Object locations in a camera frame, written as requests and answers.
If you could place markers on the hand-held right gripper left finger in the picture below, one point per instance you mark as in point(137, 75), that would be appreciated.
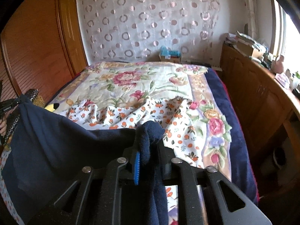
point(137, 168)

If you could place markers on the wooden louvered wardrobe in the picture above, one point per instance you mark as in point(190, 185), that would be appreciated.
point(35, 39)

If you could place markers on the pile of papers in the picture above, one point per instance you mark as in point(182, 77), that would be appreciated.
point(260, 43)

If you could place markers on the navy printed t-shirt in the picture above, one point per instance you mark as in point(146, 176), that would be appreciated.
point(58, 150)

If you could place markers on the tissue pack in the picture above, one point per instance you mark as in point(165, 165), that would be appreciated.
point(283, 79)

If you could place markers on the cardboard box with blue items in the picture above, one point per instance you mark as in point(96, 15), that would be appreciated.
point(168, 57)

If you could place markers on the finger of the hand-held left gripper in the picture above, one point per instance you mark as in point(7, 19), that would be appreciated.
point(9, 104)

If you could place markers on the person's left hand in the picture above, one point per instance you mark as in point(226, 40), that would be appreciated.
point(2, 127)

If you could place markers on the brown cardboard box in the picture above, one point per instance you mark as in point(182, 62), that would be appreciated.
point(246, 48)

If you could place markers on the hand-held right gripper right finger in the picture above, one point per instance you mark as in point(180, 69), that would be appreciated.
point(168, 166)

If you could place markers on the pink figurine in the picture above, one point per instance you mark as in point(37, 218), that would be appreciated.
point(279, 65)

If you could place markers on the orange fruit print sheet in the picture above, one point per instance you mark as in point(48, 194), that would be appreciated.
point(121, 114)

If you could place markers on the floral blanket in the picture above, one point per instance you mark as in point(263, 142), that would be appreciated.
point(140, 79)

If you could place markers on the long wooden cabinet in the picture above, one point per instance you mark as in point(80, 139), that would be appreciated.
point(253, 93)

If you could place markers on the window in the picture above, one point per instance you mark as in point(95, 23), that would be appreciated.
point(290, 39)

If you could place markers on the yellow plush toy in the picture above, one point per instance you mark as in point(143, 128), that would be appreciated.
point(50, 107)

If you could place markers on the sheer circle patterned wall curtain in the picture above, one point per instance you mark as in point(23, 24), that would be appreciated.
point(150, 21)

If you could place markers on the black circle patterned cloth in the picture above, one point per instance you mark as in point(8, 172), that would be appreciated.
point(34, 93)

